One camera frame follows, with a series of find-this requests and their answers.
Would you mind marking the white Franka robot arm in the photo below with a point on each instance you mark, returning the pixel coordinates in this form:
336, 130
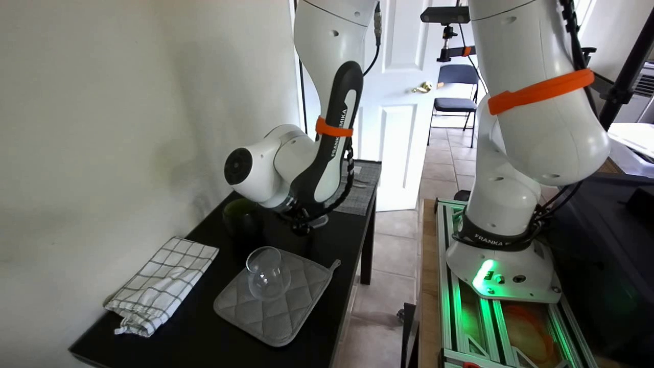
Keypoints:
531, 136

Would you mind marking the white panel door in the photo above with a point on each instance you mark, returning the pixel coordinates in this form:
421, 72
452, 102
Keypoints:
400, 102

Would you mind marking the green mug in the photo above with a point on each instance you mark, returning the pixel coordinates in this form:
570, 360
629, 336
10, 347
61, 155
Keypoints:
238, 228

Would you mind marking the grey woven placemat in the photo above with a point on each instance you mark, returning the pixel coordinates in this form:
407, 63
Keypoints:
359, 191

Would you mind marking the black camera on tripod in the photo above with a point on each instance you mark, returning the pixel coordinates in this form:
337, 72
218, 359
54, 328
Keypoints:
447, 18

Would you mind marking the clear glass bowl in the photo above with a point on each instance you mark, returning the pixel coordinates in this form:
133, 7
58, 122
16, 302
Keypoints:
268, 274

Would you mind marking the white checkered dish towel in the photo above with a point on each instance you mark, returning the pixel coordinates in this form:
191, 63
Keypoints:
159, 287

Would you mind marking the grey quilted pot holder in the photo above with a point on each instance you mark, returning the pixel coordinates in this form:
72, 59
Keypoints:
279, 313

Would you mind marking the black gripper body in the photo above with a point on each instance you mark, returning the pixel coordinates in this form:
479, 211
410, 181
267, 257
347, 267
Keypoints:
304, 218

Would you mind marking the black table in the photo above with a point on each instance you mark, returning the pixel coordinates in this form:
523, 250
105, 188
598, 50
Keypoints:
197, 333

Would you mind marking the blue folding chair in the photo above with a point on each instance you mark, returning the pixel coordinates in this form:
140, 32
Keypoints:
454, 102

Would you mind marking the wooden board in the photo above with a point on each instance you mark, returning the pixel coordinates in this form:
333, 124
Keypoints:
427, 294

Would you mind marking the black stand pole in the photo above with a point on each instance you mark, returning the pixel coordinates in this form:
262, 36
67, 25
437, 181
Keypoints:
625, 75

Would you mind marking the white gas stove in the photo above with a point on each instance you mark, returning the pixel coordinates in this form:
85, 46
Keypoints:
629, 145

